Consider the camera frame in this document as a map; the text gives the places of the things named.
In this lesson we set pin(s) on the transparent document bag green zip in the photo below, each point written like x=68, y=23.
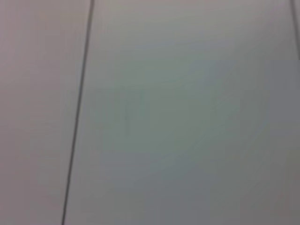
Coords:
x=164, y=112

